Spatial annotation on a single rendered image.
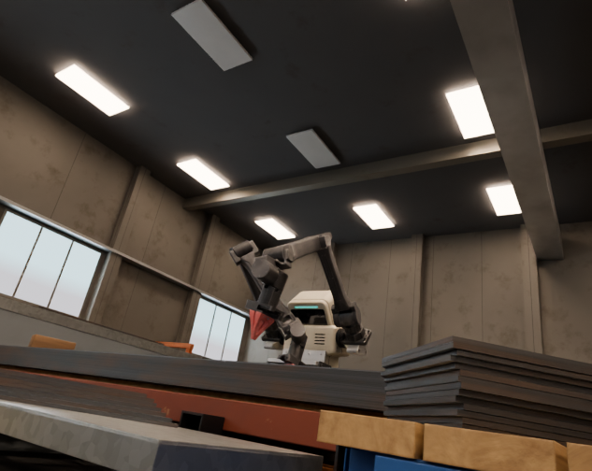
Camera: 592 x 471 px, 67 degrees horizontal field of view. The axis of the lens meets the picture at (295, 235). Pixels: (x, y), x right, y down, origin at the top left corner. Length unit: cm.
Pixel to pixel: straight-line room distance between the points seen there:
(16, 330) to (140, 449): 159
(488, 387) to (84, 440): 36
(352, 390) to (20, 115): 1024
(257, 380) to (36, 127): 1015
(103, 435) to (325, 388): 33
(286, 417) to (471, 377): 43
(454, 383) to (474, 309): 1128
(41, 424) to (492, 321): 1113
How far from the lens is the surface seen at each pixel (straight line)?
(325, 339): 201
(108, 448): 46
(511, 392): 36
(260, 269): 122
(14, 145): 1043
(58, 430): 54
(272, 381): 75
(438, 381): 36
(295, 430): 71
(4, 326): 197
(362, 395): 66
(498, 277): 1177
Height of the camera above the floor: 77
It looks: 23 degrees up
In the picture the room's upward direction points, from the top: 10 degrees clockwise
